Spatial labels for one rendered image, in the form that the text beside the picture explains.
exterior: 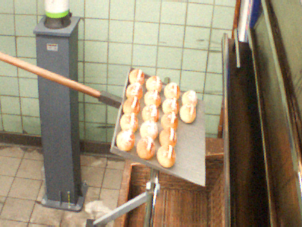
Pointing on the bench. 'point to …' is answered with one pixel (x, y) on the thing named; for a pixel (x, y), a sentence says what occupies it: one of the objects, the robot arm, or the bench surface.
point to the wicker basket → (204, 215)
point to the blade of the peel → (185, 144)
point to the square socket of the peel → (110, 99)
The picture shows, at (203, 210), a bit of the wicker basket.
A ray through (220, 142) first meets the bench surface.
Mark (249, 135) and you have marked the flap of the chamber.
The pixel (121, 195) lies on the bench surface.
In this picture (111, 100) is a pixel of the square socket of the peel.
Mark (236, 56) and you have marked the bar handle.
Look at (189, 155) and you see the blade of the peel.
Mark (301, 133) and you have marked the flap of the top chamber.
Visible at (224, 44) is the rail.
